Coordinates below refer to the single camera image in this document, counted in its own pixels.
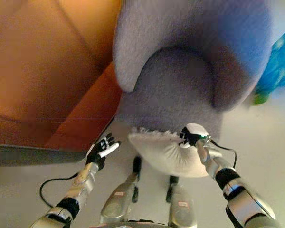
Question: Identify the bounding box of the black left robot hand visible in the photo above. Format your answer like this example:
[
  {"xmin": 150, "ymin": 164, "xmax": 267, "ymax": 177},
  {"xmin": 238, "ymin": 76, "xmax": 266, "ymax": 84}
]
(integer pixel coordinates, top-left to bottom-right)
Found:
[{"xmin": 85, "ymin": 133, "xmax": 123, "ymax": 169}]

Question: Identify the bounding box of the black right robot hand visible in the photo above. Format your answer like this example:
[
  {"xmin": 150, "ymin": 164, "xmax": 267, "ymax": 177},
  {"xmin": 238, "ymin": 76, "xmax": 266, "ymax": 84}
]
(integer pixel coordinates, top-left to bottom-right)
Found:
[{"xmin": 179, "ymin": 123, "xmax": 209, "ymax": 146}]

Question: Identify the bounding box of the white fringed pillow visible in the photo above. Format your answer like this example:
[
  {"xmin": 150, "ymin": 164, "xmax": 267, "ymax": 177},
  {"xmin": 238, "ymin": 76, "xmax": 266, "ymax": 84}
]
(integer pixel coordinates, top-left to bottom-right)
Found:
[{"xmin": 128, "ymin": 127, "xmax": 210, "ymax": 178}]

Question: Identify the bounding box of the grey fabric tub armchair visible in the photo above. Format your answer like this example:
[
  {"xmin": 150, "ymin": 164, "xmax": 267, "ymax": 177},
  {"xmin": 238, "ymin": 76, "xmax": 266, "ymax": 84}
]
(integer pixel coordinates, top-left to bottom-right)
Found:
[{"xmin": 112, "ymin": 0, "xmax": 274, "ymax": 141}]

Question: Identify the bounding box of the brown wooden cabinet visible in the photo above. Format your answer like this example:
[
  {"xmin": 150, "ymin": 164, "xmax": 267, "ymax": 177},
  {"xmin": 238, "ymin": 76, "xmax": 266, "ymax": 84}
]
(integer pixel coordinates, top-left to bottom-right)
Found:
[{"xmin": 0, "ymin": 0, "xmax": 124, "ymax": 167}]

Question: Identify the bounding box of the green leafy plant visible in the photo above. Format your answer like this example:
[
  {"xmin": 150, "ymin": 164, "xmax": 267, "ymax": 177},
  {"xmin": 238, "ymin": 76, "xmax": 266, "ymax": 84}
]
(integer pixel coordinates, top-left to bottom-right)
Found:
[{"xmin": 252, "ymin": 23, "xmax": 285, "ymax": 105}]

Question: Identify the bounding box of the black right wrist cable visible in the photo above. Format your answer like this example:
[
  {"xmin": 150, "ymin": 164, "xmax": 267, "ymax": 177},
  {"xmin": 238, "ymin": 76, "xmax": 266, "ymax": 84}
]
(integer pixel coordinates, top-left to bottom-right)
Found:
[{"xmin": 209, "ymin": 139, "xmax": 238, "ymax": 170}]

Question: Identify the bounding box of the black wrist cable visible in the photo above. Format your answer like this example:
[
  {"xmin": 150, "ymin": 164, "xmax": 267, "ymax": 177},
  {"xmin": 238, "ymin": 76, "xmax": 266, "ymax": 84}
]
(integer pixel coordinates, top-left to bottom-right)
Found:
[
  {"xmin": 39, "ymin": 172, "xmax": 79, "ymax": 208},
  {"xmin": 209, "ymin": 139, "xmax": 238, "ymax": 170}
]

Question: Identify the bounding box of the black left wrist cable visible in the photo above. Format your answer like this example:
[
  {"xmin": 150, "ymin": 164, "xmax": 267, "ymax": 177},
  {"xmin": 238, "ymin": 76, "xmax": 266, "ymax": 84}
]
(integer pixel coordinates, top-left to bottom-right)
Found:
[{"xmin": 39, "ymin": 172, "xmax": 79, "ymax": 208}]

